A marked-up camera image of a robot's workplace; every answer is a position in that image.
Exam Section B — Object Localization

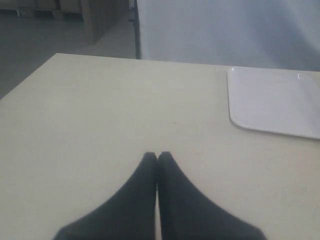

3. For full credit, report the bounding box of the white draped backdrop cloth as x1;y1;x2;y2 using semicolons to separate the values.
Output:
137;0;320;71

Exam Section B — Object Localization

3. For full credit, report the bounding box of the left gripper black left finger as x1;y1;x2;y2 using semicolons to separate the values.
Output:
54;152;157;240

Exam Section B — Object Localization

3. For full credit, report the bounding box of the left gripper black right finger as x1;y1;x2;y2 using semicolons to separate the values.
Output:
157;152;266;240

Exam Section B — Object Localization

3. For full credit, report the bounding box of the white square plastic tray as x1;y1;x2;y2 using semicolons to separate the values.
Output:
227;66;320;139

